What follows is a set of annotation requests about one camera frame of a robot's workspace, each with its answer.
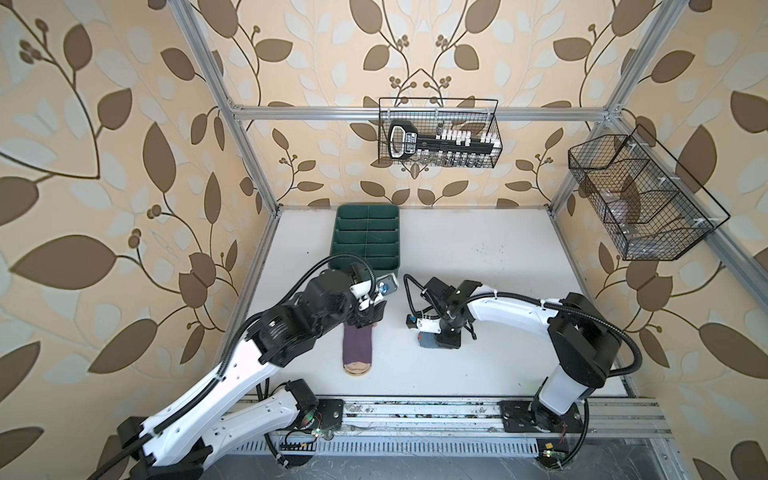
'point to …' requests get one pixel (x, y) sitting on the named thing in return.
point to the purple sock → (356, 349)
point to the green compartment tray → (370, 231)
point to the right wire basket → (650, 207)
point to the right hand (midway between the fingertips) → (443, 339)
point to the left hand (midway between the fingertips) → (375, 278)
